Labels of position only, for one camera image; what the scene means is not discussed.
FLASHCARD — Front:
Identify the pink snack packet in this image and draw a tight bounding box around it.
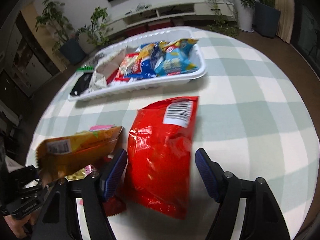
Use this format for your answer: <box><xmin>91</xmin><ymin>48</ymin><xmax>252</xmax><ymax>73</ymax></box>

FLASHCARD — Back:
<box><xmin>89</xmin><ymin>125</ymin><xmax>115</xmax><ymax>132</ymax></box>

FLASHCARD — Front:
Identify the orange green snack bag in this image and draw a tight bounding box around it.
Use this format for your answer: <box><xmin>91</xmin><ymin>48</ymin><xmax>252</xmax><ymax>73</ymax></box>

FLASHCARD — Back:
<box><xmin>35</xmin><ymin>126</ymin><xmax>123</xmax><ymax>186</ymax></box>

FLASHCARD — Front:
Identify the large red chip bag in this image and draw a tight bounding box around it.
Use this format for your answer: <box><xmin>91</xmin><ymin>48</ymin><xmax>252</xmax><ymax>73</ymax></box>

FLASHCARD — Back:
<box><xmin>123</xmin><ymin>96</ymin><xmax>199</xmax><ymax>219</ymax></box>

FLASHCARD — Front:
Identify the black snack bar packet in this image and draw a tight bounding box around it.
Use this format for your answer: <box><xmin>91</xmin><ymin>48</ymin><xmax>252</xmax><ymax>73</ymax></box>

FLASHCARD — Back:
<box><xmin>70</xmin><ymin>73</ymin><xmax>93</xmax><ymax>97</ymax></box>

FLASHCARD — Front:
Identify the white grey snack pouch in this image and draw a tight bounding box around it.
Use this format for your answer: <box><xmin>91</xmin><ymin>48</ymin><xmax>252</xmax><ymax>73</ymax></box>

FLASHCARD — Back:
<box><xmin>88</xmin><ymin>49</ymin><xmax>126</xmax><ymax>93</ymax></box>

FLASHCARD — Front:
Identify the red strawberry candy packet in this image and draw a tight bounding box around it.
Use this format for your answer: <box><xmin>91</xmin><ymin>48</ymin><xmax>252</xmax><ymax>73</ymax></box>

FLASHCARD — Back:
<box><xmin>106</xmin><ymin>53</ymin><xmax>141</xmax><ymax>85</ymax></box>

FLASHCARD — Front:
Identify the blue panda snack bag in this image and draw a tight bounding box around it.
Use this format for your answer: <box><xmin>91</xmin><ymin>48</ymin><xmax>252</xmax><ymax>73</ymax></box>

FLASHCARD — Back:
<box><xmin>155</xmin><ymin>38</ymin><xmax>198</xmax><ymax>76</ymax></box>

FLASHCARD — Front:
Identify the blue yellow snack packet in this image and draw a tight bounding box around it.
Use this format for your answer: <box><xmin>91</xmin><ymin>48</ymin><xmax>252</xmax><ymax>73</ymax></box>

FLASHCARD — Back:
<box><xmin>133</xmin><ymin>41</ymin><xmax>168</xmax><ymax>79</ymax></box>

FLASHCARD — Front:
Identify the gold red pie packet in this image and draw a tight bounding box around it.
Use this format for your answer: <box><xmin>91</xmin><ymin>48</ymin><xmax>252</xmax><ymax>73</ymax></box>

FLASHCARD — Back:
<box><xmin>66</xmin><ymin>168</ymin><xmax>86</xmax><ymax>181</ymax></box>

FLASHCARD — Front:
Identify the green white small packet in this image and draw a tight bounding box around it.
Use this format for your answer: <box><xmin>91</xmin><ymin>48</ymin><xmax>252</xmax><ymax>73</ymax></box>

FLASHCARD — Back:
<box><xmin>76</xmin><ymin>64</ymin><xmax>95</xmax><ymax>73</ymax></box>

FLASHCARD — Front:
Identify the person's left hand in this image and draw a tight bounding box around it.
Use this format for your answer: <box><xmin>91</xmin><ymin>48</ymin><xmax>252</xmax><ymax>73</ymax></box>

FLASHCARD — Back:
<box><xmin>4</xmin><ymin>214</ymin><xmax>35</xmax><ymax>239</ymax></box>

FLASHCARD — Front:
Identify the checkered green white tablecloth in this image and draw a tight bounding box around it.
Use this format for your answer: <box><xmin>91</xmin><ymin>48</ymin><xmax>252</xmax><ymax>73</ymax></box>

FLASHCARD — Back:
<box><xmin>26</xmin><ymin>29</ymin><xmax>319</xmax><ymax>238</ymax></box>

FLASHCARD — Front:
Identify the white plastic tray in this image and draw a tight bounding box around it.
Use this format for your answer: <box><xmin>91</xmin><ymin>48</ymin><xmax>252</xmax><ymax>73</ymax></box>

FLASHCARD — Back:
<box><xmin>68</xmin><ymin>27</ymin><xmax>206</xmax><ymax>101</ymax></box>

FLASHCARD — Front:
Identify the wooden cabinet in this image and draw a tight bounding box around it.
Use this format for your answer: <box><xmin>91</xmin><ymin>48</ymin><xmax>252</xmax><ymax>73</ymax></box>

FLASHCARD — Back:
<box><xmin>4</xmin><ymin>4</ymin><xmax>69</xmax><ymax>96</ymax></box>

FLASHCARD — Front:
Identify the left tree plant dark pot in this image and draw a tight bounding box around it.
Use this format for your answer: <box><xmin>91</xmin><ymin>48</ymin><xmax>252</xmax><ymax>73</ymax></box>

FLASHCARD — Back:
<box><xmin>35</xmin><ymin>0</ymin><xmax>86</xmax><ymax>65</ymax></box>

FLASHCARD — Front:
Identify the left plant white pot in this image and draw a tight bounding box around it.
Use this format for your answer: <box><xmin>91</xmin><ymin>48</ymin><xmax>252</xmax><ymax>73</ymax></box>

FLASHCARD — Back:
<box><xmin>75</xmin><ymin>7</ymin><xmax>113</xmax><ymax>55</ymax></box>

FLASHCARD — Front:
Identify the red storage box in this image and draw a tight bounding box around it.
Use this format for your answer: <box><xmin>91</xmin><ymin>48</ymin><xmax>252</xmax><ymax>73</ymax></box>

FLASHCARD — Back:
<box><xmin>148</xmin><ymin>20</ymin><xmax>172</xmax><ymax>31</ymax></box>
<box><xmin>125</xmin><ymin>24</ymin><xmax>148</xmax><ymax>37</ymax></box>

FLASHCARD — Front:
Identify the trailing vine plant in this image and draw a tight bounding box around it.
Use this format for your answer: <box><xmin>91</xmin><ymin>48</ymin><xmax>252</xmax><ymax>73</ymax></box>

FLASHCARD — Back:
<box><xmin>205</xmin><ymin>0</ymin><xmax>239</xmax><ymax>37</ymax></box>

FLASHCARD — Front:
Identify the white tv console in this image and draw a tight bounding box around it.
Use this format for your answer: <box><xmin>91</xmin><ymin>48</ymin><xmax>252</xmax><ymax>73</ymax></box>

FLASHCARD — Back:
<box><xmin>108</xmin><ymin>0</ymin><xmax>235</xmax><ymax>36</ymax></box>

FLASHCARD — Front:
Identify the tall plant dark pot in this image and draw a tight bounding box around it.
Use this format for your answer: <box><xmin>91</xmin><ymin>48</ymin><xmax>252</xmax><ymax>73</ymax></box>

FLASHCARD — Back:
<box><xmin>254</xmin><ymin>0</ymin><xmax>280</xmax><ymax>38</ymax></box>

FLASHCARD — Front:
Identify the small plant white pot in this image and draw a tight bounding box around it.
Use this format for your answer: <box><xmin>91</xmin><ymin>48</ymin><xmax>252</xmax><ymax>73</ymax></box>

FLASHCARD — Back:
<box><xmin>233</xmin><ymin>0</ymin><xmax>255</xmax><ymax>33</ymax></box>

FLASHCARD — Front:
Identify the beige curtain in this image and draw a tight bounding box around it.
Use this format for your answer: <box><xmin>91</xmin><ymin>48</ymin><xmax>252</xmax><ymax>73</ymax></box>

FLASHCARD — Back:
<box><xmin>275</xmin><ymin>0</ymin><xmax>295</xmax><ymax>43</ymax></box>

